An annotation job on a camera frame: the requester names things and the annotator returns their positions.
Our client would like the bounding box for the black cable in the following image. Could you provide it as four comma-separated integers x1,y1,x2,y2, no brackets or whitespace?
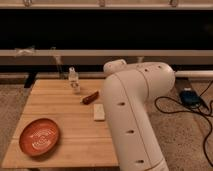
153,79,213,168

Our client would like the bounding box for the orange patterned plate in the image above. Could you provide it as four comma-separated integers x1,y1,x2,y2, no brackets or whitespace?
19,118,60,157

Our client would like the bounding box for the wooden table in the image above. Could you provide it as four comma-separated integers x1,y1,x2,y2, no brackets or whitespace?
2,79,117,169

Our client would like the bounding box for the clear small bottle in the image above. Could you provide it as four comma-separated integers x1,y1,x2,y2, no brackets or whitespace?
68,67,80,94

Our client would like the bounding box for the brown oblong object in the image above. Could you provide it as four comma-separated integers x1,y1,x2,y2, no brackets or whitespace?
82,91,99,105

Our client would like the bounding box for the white sponge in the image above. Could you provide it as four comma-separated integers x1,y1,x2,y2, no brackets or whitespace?
94,104,105,121

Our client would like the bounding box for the white horizontal rail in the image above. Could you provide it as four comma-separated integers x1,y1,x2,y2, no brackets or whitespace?
0,49,213,66

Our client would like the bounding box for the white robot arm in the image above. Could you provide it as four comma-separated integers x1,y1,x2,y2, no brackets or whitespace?
101,60,175,171

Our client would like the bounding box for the blue power adapter box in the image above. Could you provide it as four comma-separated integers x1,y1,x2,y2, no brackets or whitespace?
179,89,201,107

